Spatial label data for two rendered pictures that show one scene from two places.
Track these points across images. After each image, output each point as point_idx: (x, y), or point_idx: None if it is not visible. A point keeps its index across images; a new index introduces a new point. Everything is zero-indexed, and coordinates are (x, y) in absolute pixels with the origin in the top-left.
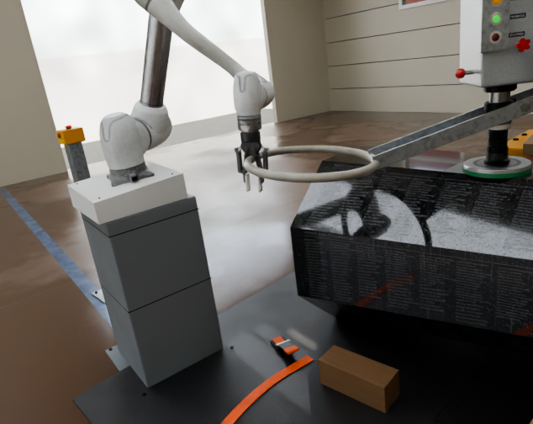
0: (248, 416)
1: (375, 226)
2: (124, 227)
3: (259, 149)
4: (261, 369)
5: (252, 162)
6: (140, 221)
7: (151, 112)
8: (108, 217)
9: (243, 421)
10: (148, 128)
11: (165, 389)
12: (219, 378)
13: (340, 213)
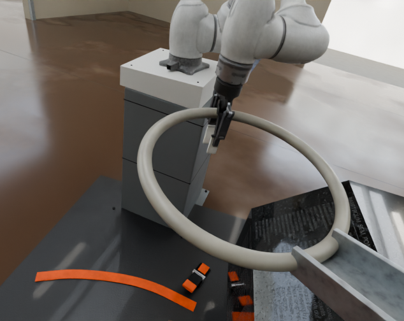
0: (109, 287)
1: (272, 313)
2: (136, 99)
3: (223, 107)
4: (164, 272)
5: (206, 116)
6: (150, 103)
7: (227, 14)
8: (127, 83)
9: (102, 286)
10: (216, 30)
11: (122, 217)
12: (143, 246)
13: (280, 250)
